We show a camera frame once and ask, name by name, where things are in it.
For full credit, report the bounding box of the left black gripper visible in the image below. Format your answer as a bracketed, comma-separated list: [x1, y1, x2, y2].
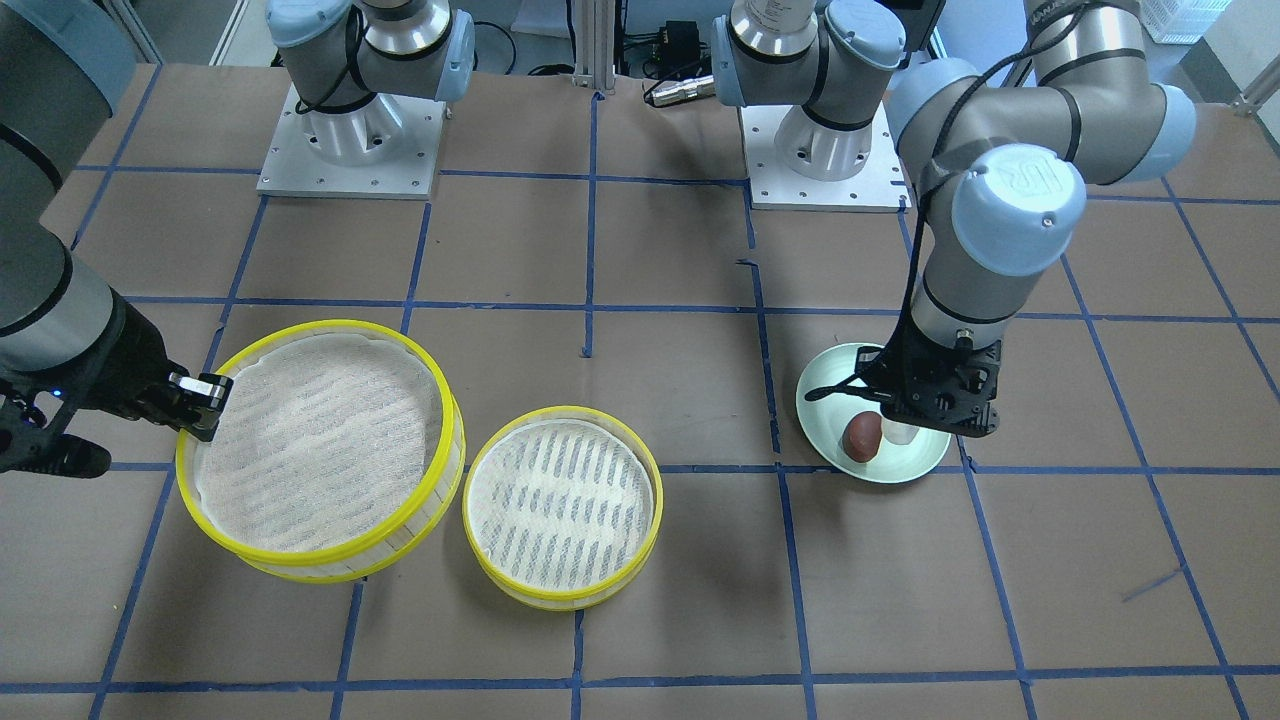
[860, 331, 1002, 438]

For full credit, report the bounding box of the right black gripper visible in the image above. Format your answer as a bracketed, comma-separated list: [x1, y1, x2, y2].
[1, 300, 234, 477]

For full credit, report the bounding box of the brown bun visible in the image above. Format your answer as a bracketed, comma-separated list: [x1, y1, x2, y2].
[840, 410, 883, 464]

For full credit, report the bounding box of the yellow steamer layer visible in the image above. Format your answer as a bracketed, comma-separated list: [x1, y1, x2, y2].
[175, 319, 466, 584]
[462, 405, 664, 612]

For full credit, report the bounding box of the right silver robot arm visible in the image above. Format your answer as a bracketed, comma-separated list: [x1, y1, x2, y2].
[1, 1, 233, 478]

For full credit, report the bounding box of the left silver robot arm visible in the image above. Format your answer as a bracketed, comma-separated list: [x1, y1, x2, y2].
[710, 1, 1197, 437]

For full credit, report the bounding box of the light green plate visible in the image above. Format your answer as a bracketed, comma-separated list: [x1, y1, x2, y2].
[795, 342, 952, 484]

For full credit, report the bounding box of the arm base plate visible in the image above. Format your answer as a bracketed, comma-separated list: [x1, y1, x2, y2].
[739, 105, 913, 213]
[256, 88, 451, 201]

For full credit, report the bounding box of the aluminium frame post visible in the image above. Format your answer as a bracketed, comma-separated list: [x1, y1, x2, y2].
[567, 1, 623, 96]

